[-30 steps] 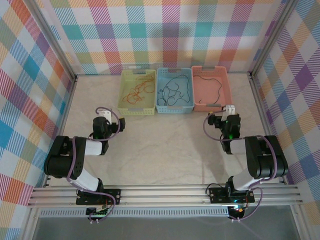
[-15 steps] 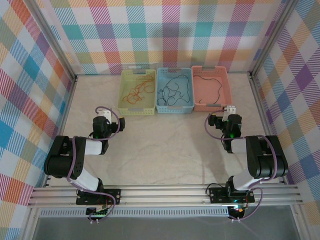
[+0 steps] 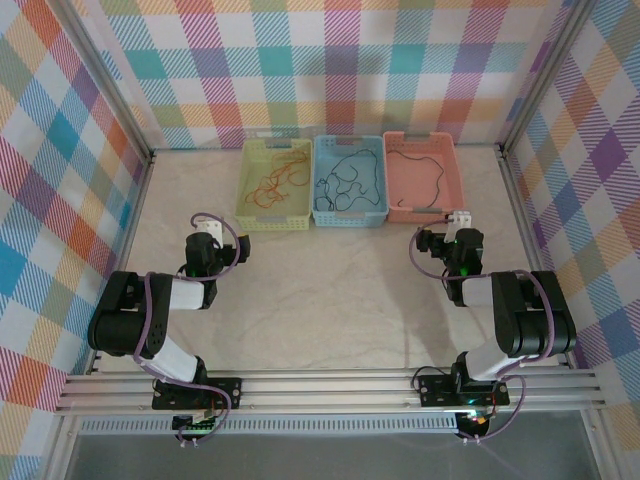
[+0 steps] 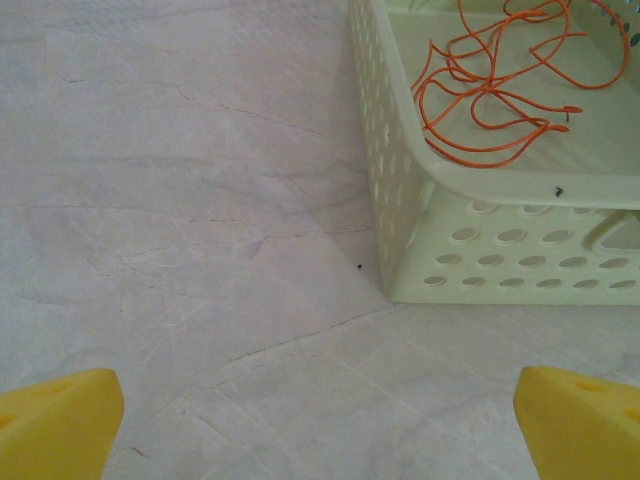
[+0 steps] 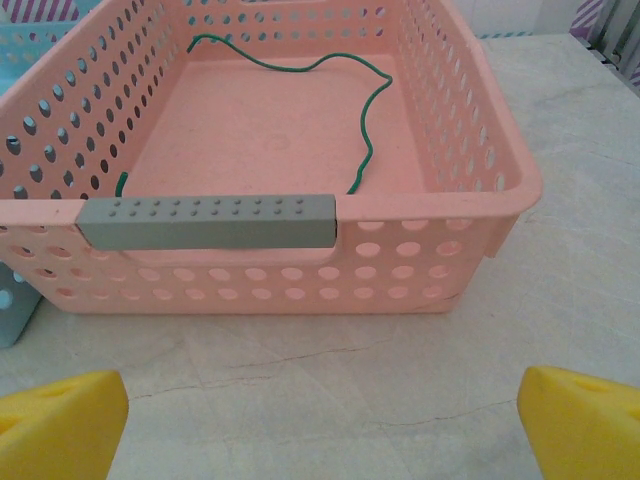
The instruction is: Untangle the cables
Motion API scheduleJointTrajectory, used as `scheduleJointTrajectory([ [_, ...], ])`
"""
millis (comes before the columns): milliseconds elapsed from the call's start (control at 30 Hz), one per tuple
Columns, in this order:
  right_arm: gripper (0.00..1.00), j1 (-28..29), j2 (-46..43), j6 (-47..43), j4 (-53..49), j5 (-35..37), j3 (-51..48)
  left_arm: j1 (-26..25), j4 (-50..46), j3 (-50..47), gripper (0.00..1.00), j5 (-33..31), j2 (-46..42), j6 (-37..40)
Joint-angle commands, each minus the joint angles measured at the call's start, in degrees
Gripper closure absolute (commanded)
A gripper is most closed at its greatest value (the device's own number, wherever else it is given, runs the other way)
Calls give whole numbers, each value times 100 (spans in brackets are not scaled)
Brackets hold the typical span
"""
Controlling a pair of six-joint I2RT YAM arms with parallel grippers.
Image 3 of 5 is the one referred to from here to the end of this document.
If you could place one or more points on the blue plastic basket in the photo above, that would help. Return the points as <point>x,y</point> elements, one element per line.
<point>350,150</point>

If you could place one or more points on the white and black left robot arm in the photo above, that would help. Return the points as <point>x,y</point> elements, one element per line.
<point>177,295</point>

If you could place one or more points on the green plastic basket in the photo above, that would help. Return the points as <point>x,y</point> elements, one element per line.
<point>272,215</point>

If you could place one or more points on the pink plastic basket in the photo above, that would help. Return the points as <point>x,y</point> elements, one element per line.
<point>420,182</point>

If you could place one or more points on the aluminium mounting rail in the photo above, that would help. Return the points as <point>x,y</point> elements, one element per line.
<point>325,387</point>

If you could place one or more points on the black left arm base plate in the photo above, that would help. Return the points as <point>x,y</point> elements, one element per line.
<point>227,392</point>

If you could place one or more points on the aluminium table edge bar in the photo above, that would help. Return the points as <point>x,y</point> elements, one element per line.
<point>134,230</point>
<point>527,230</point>

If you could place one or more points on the aluminium frame post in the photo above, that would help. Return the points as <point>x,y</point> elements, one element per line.
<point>106,75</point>
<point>546,75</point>

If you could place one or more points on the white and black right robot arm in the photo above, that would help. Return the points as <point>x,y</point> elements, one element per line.
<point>477,290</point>

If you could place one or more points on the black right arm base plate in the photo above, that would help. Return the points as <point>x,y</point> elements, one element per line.
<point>435,390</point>

